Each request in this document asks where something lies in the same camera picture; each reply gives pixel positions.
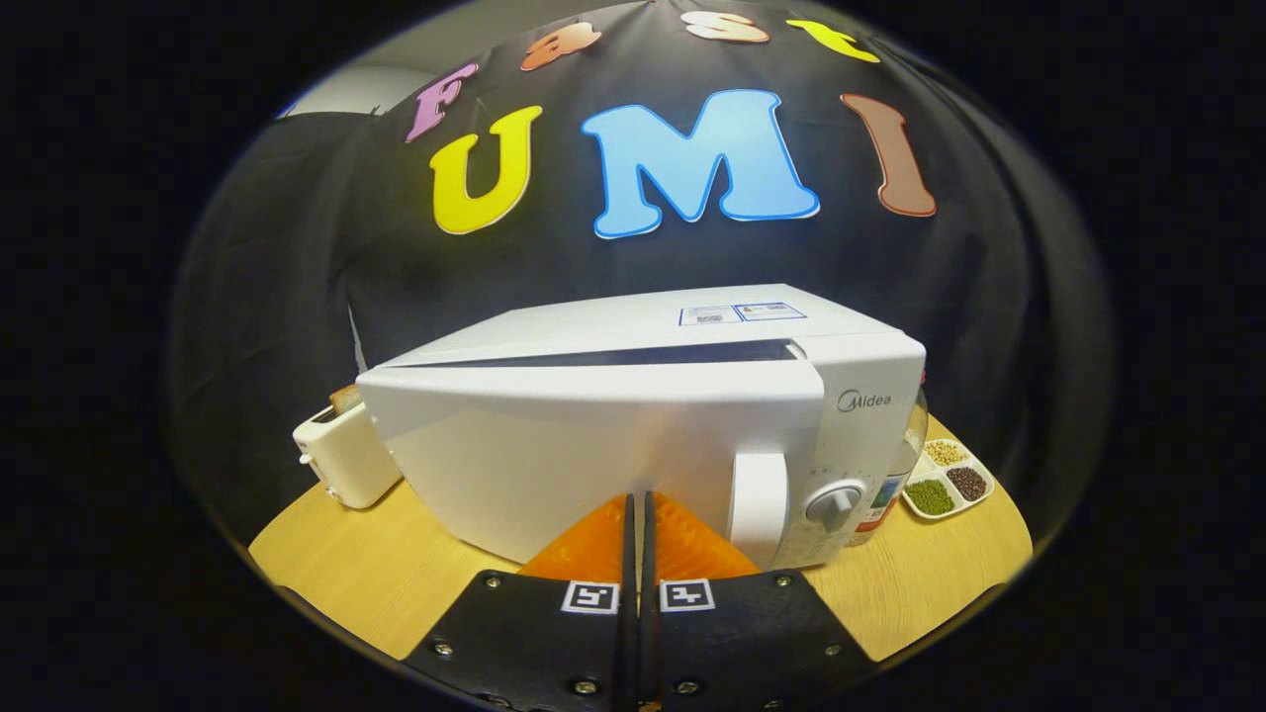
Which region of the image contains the white microwave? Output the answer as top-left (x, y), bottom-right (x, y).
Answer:
top-left (356, 285), bottom-right (928, 573)

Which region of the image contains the white divided bean tray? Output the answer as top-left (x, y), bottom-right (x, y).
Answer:
top-left (900, 438), bottom-right (996, 522)

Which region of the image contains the white toaster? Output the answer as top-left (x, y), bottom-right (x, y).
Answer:
top-left (293, 400), bottom-right (404, 510)

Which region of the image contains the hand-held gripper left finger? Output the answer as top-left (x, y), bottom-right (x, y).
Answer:
top-left (401, 491), bottom-right (639, 712)

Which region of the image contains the clear plastic bottle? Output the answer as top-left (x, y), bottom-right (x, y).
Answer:
top-left (849, 381), bottom-right (931, 547)

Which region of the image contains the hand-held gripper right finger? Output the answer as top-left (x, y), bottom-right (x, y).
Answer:
top-left (643, 491), bottom-right (881, 712)

